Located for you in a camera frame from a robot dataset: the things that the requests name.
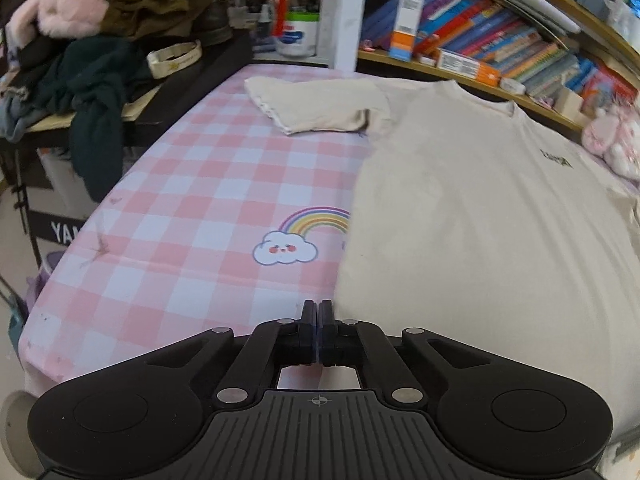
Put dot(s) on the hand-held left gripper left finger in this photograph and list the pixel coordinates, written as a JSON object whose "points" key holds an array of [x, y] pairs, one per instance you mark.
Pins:
{"points": [[310, 332]]}

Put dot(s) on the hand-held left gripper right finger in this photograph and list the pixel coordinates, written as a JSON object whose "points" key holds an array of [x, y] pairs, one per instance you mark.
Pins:
{"points": [[326, 332]]}

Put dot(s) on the cream printed T-shirt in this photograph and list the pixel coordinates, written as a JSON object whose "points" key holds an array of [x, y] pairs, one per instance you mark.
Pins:
{"points": [[475, 220]]}

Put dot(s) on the pink checked desk mat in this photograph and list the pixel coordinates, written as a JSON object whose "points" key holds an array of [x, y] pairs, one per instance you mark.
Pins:
{"points": [[200, 200]]}

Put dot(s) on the white pen cup blue label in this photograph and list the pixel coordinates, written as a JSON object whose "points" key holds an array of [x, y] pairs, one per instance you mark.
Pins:
{"points": [[297, 35]]}

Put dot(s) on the orange white flat box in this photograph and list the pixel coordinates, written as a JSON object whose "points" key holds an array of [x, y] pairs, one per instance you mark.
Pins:
{"points": [[467, 66]]}

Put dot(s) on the dark green cloth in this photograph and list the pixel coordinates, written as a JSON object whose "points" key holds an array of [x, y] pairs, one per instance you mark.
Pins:
{"points": [[95, 110]]}

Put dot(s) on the small white box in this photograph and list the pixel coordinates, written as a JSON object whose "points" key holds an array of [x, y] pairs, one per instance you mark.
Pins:
{"points": [[513, 86]]}

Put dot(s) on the grey round bin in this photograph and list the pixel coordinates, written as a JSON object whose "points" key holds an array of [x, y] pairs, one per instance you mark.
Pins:
{"points": [[15, 435]]}

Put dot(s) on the white orange blue carton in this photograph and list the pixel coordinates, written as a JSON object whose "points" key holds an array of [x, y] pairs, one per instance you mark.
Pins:
{"points": [[406, 25]]}

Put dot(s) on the wooden bookshelf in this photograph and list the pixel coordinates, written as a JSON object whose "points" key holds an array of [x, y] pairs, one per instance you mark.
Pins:
{"points": [[345, 10]]}

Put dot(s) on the red bottle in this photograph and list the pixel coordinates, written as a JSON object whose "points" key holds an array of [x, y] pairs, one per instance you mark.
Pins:
{"points": [[281, 5]]}

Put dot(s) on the cream pen holder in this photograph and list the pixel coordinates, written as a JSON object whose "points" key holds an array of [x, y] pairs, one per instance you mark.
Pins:
{"points": [[568, 101]]}

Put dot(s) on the row of colourful books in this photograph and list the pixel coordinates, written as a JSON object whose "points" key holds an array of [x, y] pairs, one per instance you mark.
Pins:
{"points": [[490, 35]]}

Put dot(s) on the pink white bunny plush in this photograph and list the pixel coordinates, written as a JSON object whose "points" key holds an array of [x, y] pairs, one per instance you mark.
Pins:
{"points": [[615, 142]]}

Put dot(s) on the pink fluffy garment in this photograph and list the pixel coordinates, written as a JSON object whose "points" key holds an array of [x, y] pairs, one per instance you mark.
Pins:
{"points": [[60, 7]]}

